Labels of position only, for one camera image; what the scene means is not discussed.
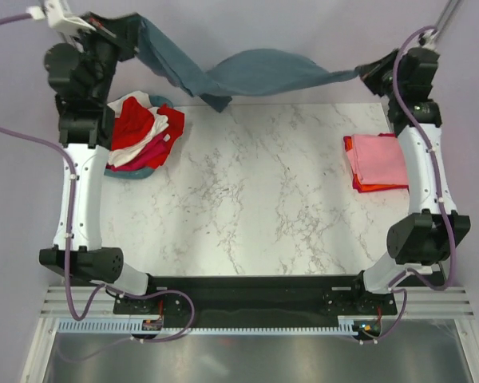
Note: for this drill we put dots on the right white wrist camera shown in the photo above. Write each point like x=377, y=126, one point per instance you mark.
x=427, y=39

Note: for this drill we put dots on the teal laundry basket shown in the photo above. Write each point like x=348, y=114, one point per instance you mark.
x=145, y=172

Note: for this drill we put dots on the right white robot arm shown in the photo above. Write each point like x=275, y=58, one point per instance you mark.
x=433, y=228

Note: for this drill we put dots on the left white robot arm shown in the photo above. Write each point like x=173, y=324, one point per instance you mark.
x=85, y=136

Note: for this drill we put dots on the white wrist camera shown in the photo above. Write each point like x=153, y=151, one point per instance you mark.
x=59, y=17
x=427, y=39

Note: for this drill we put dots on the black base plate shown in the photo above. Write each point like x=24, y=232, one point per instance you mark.
x=258, y=301

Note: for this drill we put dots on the white t shirt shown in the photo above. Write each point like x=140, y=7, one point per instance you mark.
x=136, y=123

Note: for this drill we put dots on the white slotted cable duct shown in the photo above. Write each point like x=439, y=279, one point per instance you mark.
x=139, y=326

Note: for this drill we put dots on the magenta t shirt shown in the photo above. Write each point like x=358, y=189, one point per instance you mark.
x=156, y=147

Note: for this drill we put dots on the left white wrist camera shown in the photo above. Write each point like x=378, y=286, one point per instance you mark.
x=59, y=17

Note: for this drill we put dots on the grey-blue t shirt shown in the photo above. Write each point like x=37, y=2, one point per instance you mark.
x=250, y=73

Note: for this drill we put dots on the right aluminium frame post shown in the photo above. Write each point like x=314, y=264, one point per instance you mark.
x=446, y=17

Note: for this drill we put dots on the aluminium rail profile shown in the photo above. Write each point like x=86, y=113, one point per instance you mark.
x=422, y=303

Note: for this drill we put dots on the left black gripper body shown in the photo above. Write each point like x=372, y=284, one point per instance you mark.
x=105, y=48

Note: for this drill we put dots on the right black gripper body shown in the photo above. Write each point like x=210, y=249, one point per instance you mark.
x=380, y=79

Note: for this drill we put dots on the folded pink t shirt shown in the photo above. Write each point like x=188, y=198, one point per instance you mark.
x=378, y=160

